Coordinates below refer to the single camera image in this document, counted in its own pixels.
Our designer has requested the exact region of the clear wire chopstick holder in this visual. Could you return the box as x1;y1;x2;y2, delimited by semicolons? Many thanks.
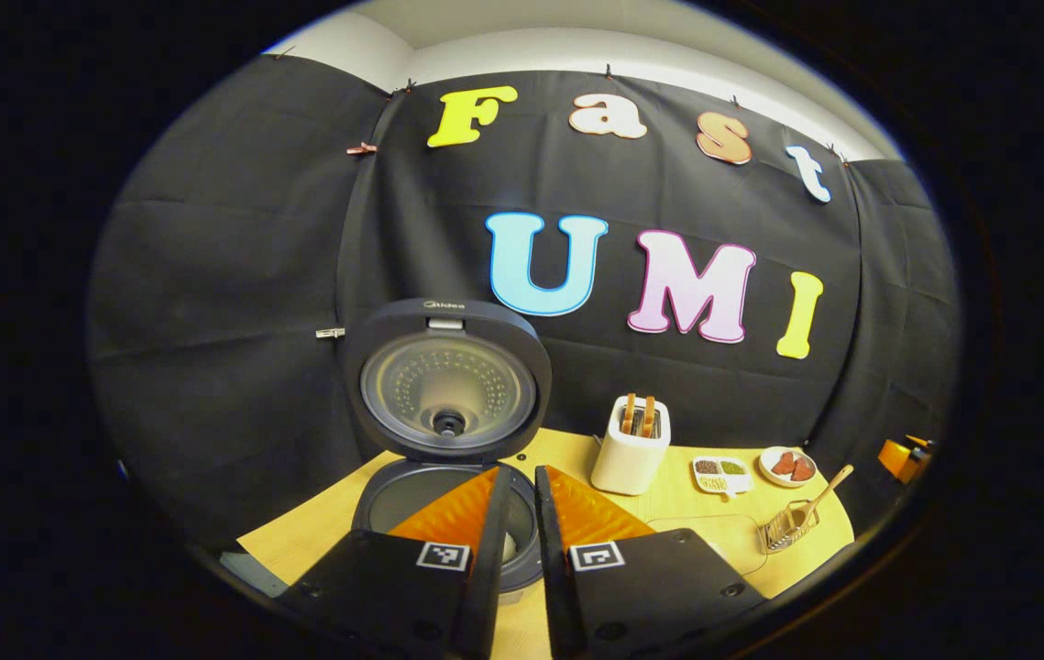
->
758;500;821;555

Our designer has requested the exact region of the white divided bean dish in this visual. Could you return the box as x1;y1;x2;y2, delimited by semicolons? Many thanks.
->
692;456;753;497

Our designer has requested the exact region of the clear plastic rice box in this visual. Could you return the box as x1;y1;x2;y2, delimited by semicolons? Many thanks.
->
645;513;770;601

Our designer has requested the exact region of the wooden spoon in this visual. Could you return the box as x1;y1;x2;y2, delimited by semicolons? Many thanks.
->
787;464;855;533

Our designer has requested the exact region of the white round plate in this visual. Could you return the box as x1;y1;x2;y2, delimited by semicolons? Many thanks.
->
759;446;819;488

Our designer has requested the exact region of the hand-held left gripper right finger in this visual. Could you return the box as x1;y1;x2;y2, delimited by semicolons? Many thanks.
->
534;464;770;660

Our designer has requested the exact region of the black backdrop cloth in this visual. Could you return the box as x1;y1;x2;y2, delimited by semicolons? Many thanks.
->
86;53;962;551

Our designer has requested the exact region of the dark grey rice cooker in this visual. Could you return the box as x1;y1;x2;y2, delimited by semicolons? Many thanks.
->
343;297;554;606

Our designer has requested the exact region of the white toaster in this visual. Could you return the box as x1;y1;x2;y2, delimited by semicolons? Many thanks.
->
590;394;672;497

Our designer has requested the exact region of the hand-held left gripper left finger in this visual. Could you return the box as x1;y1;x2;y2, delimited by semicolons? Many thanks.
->
276;464;515;660

